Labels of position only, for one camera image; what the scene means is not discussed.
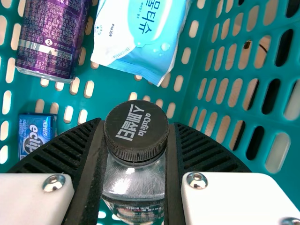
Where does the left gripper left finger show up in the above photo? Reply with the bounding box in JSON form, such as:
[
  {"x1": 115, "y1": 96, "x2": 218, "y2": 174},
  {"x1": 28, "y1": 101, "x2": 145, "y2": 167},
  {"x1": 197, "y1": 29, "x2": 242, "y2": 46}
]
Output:
[{"x1": 0, "y1": 118, "x2": 109, "y2": 225}]

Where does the purple drink can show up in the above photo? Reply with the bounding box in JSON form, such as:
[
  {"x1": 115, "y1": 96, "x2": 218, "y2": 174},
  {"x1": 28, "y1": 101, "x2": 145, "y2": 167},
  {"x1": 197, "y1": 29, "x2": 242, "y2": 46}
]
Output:
[{"x1": 14, "y1": 0, "x2": 89, "y2": 84}]

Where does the small blue mint box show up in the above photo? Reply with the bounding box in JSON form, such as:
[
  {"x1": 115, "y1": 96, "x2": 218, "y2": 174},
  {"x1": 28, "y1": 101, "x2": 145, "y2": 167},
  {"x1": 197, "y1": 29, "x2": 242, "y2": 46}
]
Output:
[{"x1": 18, "y1": 113, "x2": 58, "y2": 161}]

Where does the teal shopping basket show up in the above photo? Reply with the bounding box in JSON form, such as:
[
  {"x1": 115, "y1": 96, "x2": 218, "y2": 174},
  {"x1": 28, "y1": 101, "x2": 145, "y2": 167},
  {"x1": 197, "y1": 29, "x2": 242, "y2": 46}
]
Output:
[{"x1": 0, "y1": 0, "x2": 300, "y2": 225}]

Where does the pale blue wet wipes pack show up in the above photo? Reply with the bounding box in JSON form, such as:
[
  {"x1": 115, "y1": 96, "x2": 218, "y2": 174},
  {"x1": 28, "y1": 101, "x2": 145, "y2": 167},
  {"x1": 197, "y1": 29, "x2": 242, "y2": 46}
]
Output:
[{"x1": 90, "y1": 0, "x2": 190, "y2": 87}]

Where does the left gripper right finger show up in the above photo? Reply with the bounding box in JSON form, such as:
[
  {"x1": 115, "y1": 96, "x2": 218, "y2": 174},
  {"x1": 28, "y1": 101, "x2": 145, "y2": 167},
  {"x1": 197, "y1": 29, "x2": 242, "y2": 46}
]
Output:
[{"x1": 164, "y1": 122, "x2": 300, "y2": 225}]

